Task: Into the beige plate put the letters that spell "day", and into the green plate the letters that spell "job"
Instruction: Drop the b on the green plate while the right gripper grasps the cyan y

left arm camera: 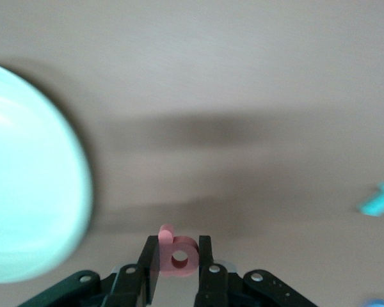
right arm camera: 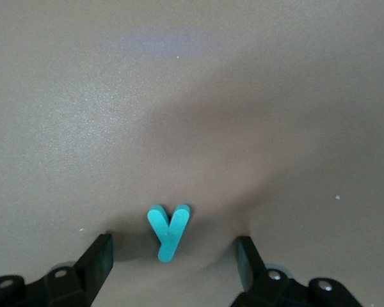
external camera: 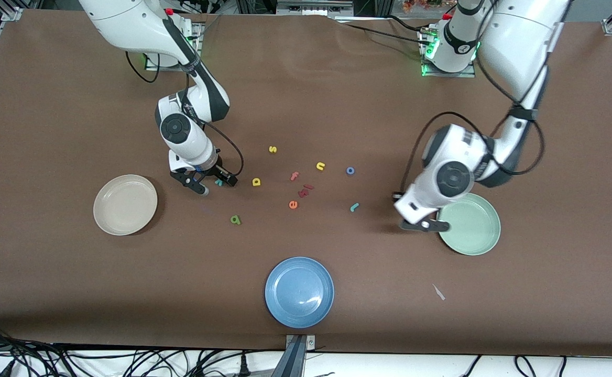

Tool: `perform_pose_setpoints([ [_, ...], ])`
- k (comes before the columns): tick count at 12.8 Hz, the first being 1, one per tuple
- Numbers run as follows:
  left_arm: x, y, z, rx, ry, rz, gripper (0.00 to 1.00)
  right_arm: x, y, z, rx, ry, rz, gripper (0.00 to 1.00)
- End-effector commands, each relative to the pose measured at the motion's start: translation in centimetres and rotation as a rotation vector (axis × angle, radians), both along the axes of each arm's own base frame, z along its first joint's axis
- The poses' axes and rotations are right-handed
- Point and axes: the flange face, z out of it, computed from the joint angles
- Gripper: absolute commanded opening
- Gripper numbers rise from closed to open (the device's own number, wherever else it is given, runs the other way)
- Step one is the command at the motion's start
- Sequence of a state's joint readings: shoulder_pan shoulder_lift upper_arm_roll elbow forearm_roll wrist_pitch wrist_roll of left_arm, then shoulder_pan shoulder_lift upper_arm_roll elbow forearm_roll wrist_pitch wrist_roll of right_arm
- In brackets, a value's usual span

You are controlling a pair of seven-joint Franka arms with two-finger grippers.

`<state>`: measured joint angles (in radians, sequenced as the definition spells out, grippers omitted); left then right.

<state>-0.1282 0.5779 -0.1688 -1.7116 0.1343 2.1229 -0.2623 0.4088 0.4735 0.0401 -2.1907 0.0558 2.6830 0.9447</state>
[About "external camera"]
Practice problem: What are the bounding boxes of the black base power cable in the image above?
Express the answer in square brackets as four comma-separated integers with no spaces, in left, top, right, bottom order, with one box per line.
[337,15,435,48]

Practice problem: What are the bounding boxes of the black floor cable tangle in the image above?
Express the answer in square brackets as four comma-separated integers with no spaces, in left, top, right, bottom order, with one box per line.
[0,325,286,377]

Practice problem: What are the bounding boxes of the silver bracket plate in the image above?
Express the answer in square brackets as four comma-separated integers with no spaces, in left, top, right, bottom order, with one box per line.
[286,334,317,350]

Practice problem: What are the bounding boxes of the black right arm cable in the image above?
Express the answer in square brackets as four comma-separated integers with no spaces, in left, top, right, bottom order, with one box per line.
[124,50,245,179]

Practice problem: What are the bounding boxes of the blue plate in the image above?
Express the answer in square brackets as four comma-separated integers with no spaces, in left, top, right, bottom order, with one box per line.
[265,256,335,329]

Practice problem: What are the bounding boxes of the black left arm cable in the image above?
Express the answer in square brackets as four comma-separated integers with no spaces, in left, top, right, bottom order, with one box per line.
[400,0,548,197]

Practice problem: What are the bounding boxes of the light green plate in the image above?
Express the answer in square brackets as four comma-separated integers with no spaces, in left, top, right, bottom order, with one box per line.
[437,192,501,256]

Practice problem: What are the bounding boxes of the orange dried flowers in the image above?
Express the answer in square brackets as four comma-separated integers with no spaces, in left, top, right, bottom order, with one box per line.
[402,0,444,14]

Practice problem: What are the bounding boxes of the grey metal frame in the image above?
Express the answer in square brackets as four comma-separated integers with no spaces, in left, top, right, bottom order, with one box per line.
[276,0,354,16]

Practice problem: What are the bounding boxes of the grey metal profile bar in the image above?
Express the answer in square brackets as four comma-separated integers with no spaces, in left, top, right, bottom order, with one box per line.
[272,336,308,377]

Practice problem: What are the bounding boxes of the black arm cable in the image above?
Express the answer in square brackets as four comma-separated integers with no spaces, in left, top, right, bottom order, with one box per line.
[124,50,245,179]
[400,0,548,197]

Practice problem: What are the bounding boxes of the brown table cover mat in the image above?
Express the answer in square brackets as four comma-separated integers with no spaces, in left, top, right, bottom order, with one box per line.
[0,9,612,358]

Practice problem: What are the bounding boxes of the beige brown plate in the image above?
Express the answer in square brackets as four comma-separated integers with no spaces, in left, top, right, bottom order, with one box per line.
[93,174,158,236]

